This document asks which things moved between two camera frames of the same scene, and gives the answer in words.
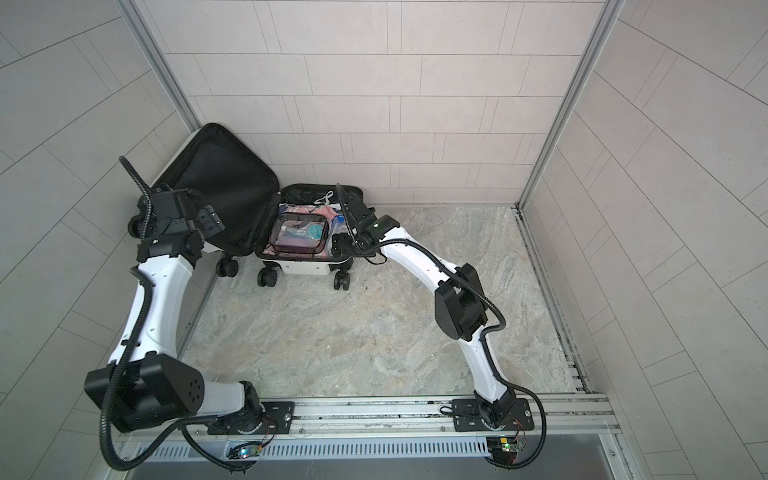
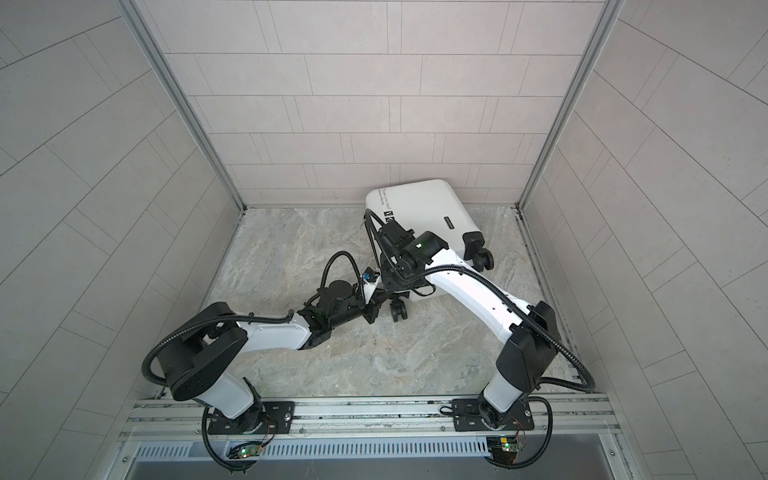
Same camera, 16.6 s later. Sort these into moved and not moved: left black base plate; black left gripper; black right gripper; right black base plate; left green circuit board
Moved: black left gripper; black right gripper
Not moved: left green circuit board; left black base plate; right black base plate
